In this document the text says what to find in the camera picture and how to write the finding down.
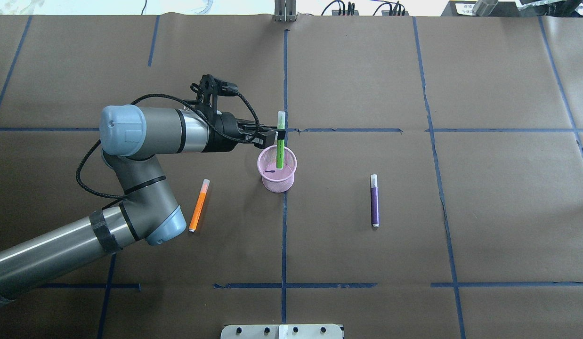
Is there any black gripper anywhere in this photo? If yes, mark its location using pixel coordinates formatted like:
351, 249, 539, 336
207, 112, 286, 153

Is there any pink mesh pen holder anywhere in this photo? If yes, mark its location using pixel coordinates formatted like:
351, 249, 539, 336
257, 145, 298, 193

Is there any green marker pen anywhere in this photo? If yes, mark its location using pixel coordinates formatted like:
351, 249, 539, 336
276, 110, 286, 170

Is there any orange marker pen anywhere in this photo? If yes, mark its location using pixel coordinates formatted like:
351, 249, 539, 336
188, 179, 211, 233

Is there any purple marker pen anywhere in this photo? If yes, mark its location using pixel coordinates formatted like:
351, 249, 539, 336
370, 174, 380, 229

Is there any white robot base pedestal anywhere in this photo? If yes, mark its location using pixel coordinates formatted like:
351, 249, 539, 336
220, 323, 345, 339

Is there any black power strip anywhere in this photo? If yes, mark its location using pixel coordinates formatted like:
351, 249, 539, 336
318, 0, 410, 16

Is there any aluminium frame post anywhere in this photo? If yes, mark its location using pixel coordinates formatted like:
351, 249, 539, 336
274, 0, 297, 22

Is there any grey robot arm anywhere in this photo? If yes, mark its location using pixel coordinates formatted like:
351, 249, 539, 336
0, 101, 286, 307

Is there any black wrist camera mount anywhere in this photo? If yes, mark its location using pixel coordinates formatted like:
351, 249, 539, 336
190, 74, 240, 110

